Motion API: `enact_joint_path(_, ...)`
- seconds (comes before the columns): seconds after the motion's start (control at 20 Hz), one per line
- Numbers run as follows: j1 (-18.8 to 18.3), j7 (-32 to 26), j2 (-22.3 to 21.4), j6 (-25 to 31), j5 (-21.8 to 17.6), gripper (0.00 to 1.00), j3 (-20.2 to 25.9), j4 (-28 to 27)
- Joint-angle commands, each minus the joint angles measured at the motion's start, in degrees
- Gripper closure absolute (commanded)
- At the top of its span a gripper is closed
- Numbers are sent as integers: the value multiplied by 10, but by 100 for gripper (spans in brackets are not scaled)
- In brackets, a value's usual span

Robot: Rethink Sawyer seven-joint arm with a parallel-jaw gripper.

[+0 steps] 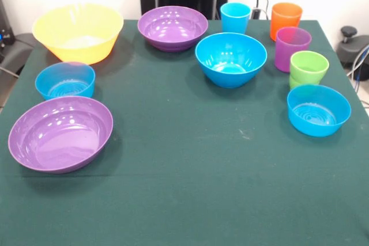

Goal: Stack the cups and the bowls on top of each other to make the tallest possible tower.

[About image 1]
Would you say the dark green table cloth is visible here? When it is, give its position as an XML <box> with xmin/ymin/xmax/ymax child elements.
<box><xmin>0</xmin><ymin>18</ymin><xmax>369</xmax><ymax>246</ymax></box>

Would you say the purple plastic bowl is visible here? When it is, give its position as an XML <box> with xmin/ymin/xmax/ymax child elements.
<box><xmin>137</xmin><ymin>5</ymin><xmax>209</xmax><ymax>53</ymax></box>
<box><xmin>7</xmin><ymin>96</ymin><xmax>114</xmax><ymax>175</ymax></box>

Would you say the black equipment box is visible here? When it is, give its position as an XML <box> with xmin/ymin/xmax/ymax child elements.
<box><xmin>0</xmin><ymin>0</ymin><xmax>39</xmax><ymax>75</ymax></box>

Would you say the orange plastic cup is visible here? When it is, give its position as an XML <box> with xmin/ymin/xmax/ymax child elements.
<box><xmin>269</xmin><ymin>2</ymin><xmax>303</xmax><ymax>42</ymax></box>

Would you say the grey blue cable bundle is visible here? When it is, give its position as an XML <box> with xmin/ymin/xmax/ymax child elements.
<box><xmin>347</xmin><ymin>43</ymin><xmax>369</xmax><ymax>108</ymax></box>

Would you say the yellow plastic bowl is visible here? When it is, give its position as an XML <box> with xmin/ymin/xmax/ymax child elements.
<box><xmin>31</xmin><ymin>3</ymin><xmax>125</xmax><ymax>66</ymax></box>

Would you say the purple plastic cup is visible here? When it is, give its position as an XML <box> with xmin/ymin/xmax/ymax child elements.
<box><xmin>274</xmin><ymin>26</ymin><xmax>312</xmax><ymax>73</ymax></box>

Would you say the large blue plastic bowl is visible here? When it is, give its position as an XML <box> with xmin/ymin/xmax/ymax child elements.
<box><xmin>195</xmin><ymin>32</ymin><xmax>268</xmax><ymax>89</ymax></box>

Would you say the green plastic cup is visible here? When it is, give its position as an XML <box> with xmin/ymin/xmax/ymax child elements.
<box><xmin>289</xmin><ymin>75</ymin><xmax>304</xmax><ymax>90</ymax></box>
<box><xmin>289</xmin><ymin>50</ymin><xmax>330</xmax><ymax>86</ymax></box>

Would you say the blue plastic cup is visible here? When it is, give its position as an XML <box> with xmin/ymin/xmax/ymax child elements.
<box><xmin>220</xmin><ymin>2</ymin><xmax>252</xmax><ymax>35</ymax></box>

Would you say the small blue plastic bowl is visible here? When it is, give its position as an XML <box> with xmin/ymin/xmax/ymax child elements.
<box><xmin>287</xmin><ymin>84</ymin><xmax>352</xmax><ymax>138</ymax></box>
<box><xmin>35</xmin><ymin>61</ymin><xmax>96</xmax><ymax>101</ymax></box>

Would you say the black clamp with knob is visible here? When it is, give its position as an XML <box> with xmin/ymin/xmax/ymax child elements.
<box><xmin>335</xmin><ymin>26</ymin><xmax>369</xmax><ymax>65</ymax></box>

